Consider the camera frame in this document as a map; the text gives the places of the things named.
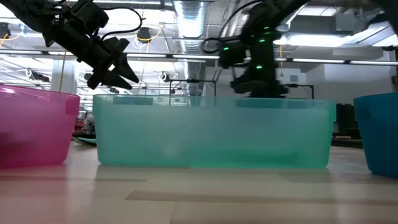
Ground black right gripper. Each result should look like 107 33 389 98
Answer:
230 61 289 98

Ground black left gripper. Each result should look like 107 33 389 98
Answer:
45 24 141 91

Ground red cart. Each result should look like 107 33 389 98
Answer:
72 107 94 138

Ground green translucent plastic bin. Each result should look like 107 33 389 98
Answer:
92 94 338 170

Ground long ceiling light strip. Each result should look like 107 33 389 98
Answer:
0 49 398 67

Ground black desks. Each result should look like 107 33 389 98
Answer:
331 99 364 150

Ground red translucent plastic bin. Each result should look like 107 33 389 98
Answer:
0 85 81 169

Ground blue plastic bin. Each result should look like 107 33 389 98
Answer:
353 91 398 179

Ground yellow pendant cord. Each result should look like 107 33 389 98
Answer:
278 45 285 78

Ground black stand frame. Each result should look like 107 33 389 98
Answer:
285 83 315 100
169 78 217 97

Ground yellow ceiling cable reel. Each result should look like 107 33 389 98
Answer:
136 26 153 44

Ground yellow power cable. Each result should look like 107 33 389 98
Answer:
58 51 68 94

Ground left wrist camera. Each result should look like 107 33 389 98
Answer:
72 0 110 31

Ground teal-handle silver spoon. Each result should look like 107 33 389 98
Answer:
73 136 98 146

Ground silver ventilation duct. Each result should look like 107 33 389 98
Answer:
173 0 206 97

